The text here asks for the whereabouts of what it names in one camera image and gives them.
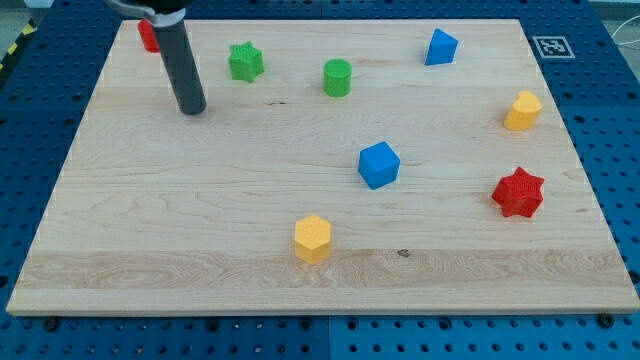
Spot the blue cube block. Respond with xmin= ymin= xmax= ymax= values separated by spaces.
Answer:
xmin=358 ymin=142 xmax=400 ymax=190

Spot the white cable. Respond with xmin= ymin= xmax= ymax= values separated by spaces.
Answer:
xmin=610 ymin=13 xmax=640 ymax=49

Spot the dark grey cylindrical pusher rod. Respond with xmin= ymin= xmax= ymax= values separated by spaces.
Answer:
xmin=152 ymin=20 xmax=207 ymax=115

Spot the red block behind rod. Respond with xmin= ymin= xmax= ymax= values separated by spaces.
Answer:
xmin=137 ymin=19 xmax=160 ymax=53

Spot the green cylinder block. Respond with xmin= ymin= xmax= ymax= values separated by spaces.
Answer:
xmin=323 ymin=58 xmax=352 ymax=97

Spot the green star block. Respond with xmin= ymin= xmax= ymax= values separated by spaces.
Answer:
xmin=228 ymin=41 xmax=264 ymax=83

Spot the yellow hexagon block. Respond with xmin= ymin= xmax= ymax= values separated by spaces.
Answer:
xmin=294 ymin=215 xmax=332 ymax=265

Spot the black white fiducial marker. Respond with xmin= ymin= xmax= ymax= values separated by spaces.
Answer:
xmin=532 ymin=35 xmax=575 ymax=59

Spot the light wooden board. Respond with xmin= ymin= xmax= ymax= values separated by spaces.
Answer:
xmin=7 ymin=19 xmax=639 ymax=317

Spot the yellow heart block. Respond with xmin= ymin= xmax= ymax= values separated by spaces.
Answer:
xmin=503 ymin=90 xmax=543 ymax=131

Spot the red star block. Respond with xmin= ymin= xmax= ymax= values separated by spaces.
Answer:
xmin=491 ymin=167 xmax=544 ymax=218

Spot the blue triangular prism block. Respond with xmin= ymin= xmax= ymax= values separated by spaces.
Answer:
xmin=424 ymin=28 xmax=458 ymax=66

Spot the yellow black hazard tape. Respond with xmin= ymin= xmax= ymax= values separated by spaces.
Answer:
xmin=1 ymin=18 xmax=38 ymax=76

